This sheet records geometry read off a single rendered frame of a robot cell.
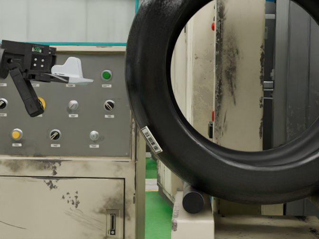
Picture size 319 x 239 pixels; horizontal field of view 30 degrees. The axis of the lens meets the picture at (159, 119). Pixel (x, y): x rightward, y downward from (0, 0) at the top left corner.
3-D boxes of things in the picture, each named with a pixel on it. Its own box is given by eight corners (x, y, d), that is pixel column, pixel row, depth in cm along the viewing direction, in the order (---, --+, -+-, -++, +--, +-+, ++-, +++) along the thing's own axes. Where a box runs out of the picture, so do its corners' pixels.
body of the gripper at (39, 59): (52, 45, 129) (-3, 38, 129) (47, 85, 129) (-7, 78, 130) (60, 48, 136) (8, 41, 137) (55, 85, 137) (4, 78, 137)
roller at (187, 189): (181, 179, 157) (191, 165, 157) (194, 189, 157) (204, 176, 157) (177, 205, 122) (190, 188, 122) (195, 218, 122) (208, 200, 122)
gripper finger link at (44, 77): (68, 76, 128) (27, 70, 128) (67, 83, 128) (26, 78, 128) (72, 77, 133) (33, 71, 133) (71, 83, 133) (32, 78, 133)
